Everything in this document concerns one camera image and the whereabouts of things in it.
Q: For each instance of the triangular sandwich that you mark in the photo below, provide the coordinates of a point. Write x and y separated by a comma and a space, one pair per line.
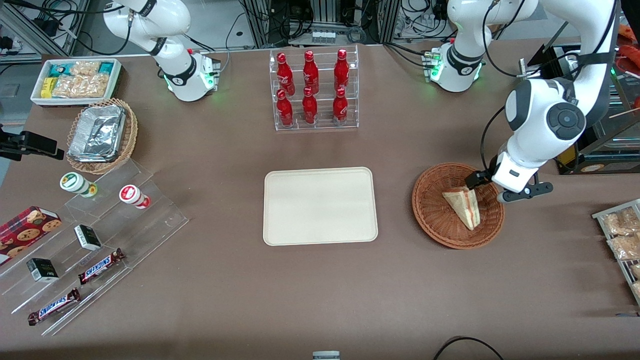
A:
467, 207

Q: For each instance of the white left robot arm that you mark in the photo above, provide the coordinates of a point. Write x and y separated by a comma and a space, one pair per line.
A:
545, 115

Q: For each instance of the brown wicker basket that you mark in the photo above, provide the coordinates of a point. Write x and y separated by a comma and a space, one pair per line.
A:
435, 210

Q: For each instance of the beige plastic tray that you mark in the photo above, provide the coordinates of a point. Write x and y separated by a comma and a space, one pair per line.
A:
300, 210

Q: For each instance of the light wicker basket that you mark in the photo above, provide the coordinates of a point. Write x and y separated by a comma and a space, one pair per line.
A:
131, 135

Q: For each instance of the silver foil tray stack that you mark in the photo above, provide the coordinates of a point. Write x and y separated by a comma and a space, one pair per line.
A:
97, 132

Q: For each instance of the clear rice cracker bag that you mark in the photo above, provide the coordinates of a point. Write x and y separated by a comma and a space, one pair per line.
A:
625, 246
636, 271
617, 222

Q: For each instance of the black metal food warmer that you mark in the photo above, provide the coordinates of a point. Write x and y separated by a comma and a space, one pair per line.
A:
548, 55

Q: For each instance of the red cola bottle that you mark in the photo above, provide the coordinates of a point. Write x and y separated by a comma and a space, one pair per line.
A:
284, 110
340, 106
341, 70
284, 75
310, 72
309, 107

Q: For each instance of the clear acrylic bottle rack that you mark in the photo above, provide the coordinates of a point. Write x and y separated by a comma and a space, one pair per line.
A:
322, 80

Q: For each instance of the white connector strip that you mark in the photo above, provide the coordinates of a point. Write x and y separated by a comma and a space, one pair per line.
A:
323, 36

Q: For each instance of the aluminium equipment rack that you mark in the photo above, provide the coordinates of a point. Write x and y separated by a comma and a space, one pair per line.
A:
325, 10

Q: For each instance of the clear acrylic stepped display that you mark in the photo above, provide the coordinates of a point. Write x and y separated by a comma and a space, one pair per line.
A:
160, 220

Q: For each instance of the red lid white cup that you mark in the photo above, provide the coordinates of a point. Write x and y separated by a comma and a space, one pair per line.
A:
131, 194

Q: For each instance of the snickers chocolate bar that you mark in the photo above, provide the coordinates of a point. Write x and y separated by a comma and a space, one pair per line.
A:
54, 306
101, 266

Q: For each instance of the teal snack packet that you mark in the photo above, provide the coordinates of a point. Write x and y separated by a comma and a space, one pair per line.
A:
57, 70
106, 66

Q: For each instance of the small black box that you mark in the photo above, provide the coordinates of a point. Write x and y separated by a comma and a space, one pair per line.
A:
42, 270
87, 237

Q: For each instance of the green lid white cup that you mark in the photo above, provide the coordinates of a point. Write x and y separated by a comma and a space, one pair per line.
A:
75, 182

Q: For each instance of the white plastic snack bin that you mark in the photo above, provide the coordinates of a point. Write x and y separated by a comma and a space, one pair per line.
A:
75, 102

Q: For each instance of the yellow snack packet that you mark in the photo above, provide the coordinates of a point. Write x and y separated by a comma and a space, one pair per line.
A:
47, 87

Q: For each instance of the red cookie box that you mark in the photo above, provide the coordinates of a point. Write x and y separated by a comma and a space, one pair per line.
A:
25, 232

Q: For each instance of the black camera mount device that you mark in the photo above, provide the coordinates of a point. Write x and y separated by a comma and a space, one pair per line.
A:
35, 142

